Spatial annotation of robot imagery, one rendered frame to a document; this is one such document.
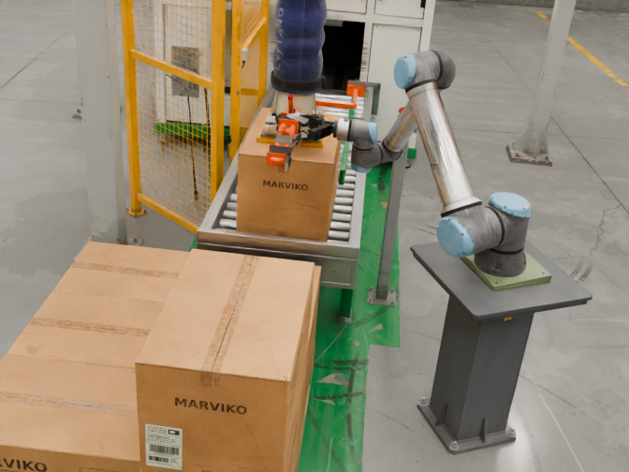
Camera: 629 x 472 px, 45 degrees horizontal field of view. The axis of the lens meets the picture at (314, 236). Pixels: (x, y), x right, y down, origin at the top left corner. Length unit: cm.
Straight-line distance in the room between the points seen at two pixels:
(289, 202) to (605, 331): 182
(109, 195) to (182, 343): 220
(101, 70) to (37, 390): 184
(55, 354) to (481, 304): 146
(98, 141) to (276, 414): 236
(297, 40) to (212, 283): 129
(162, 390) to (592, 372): 236
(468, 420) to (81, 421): 152
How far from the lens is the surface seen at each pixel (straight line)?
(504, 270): 285
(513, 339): 304
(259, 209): 330
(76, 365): 269
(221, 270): 238
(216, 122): 391
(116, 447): 238
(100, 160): 411
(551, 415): 355
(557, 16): 590
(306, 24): 323
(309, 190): 323
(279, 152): 284
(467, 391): 308
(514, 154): 610
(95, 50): 392
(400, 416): 334
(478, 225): 268
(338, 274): 332
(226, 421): 208
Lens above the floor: 218
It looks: 28 degrees down
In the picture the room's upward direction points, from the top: 5 degrees clockwise
